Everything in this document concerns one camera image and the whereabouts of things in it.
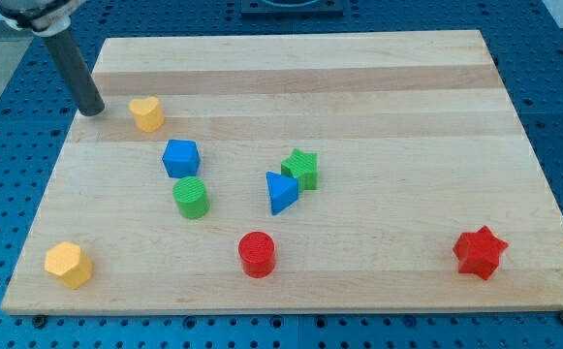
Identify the blue triangle block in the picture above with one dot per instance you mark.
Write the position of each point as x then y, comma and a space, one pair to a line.
283, 191

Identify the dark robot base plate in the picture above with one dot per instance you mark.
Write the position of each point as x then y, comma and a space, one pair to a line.
291, 7

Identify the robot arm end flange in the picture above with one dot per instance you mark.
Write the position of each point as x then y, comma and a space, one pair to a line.
43, 18

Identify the red star block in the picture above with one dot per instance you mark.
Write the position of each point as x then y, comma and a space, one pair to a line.
479, 252

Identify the yellow heart block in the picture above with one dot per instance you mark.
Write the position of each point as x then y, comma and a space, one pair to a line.
148, 113

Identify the green star block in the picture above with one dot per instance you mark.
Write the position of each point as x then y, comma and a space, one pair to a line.
302, 166

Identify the red cylinder block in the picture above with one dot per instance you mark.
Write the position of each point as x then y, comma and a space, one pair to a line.
256, 251

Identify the green cylinder block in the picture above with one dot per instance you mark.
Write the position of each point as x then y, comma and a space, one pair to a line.
190, 196

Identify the yellow hexagon block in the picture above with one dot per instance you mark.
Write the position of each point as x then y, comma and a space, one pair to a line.
69, 265

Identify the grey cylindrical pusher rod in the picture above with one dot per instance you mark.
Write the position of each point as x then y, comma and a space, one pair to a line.
67, 57

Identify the blue cube block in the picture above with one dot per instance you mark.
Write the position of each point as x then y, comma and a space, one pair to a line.
181, 158

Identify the wooden board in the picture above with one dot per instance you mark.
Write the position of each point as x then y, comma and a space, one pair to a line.
417, 139

